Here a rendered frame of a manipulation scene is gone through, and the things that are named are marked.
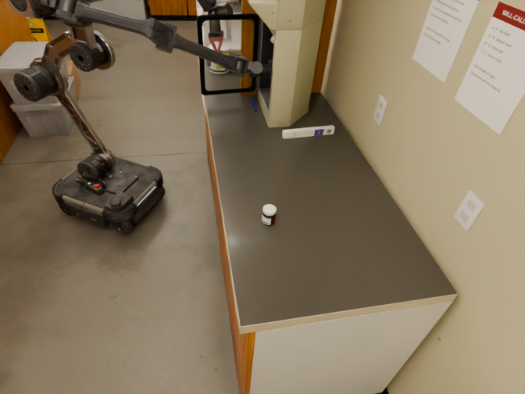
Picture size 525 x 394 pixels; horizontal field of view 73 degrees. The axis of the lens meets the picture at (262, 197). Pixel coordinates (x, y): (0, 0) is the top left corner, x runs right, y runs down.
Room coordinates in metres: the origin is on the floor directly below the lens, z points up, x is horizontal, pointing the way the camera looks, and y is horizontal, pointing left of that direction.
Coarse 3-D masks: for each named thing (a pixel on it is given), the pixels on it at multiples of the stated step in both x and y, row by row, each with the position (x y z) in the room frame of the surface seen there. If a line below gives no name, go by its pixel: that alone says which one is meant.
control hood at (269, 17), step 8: (248, 0) 1.59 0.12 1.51; (256, 0) 1.59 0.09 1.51; (264, 0) 1.60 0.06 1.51; (272, 0) 1.61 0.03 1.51; (256, 8) 1.54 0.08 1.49; (264, 8) 1.55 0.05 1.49; (272, 8) 1.56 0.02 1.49; (264, 16) 1.55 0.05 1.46; (272, 16) 1.56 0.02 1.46; (272, 24) 1.56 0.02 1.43
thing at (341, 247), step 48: (240, 96) 1.88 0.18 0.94; (240, 144) 1.40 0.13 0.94; (288, 144) 1.43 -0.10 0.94; (336, 144) 1.47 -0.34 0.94; (240, 192) 1.05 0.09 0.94; (288, 192) 1.08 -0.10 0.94; (336, 192) 1.10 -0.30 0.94; (384, 192) 1.13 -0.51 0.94; (240, 240) 0.81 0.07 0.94; (288, 240) 0.82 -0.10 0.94; (336, 240) 0.84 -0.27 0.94; (384, 240) 0.86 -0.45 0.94; (240, 288) 0.61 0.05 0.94; (288, 288) 0.63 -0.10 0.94; (336, 288) 0.64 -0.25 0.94; (384, 288) 0.65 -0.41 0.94; (432, 288) 0.67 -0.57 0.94
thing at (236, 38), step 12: (204, 24) 1.77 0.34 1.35; (216, 24) 1.79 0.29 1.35; (228, 24) 1.81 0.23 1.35; (240, 24) 1.83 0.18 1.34; (252, 24) 1.85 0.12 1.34; (204, 36) 1.77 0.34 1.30; (216, 36) 1.79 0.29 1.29; (228, 36) 1.81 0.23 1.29; (240, 36) 1.83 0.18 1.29; (252, 36) 1.85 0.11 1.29; (216, 48) 1.79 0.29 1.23; (228, 48) 1.81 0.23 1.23; (240, 48) 1.83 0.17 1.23; (252, 48) 1.85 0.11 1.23; (204, 60) 1.77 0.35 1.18; (252, 60) 1.85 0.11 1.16; (216, 72) 1.79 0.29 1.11; (228, 72) 1.81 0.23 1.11; (216, 84) 1.79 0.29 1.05; (228, 84) 1.81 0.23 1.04; (240, 84) 1.83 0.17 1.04
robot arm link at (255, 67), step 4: (240, 56) 1.70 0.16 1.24; (244, 56) 1.71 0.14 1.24; (248, 60) 1.70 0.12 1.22; (248, 64) 1.62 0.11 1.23; (252, 64) 1.62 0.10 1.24; (256, 64) 1.62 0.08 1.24; (260, 64) 1.63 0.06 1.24; (248, 68) 1.61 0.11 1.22; (252, 68) 1.61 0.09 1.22; (256, 68) 1.62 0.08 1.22; (260, 68) 1.62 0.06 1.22; (236, 72) 1.66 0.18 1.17; (244, 72) 1.69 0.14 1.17; (252, 72) 1.60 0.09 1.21; (256, 72) 1.61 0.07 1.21; (260, 72) 1.61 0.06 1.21; (244, 76) 1.67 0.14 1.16
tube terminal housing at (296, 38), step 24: (288, 0) 1.58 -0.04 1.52; (312, 0) 1.65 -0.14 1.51; (288, 24) 1.58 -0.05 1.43; (312, 24) 1.68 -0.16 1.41; (288, 48) 1.58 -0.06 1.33; (312, 48) 1.71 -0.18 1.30; (288, 72) 1.58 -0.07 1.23; (312, 72) 1.75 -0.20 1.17; (288, 96) 1.59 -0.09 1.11; (288, 120) 1.59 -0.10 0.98
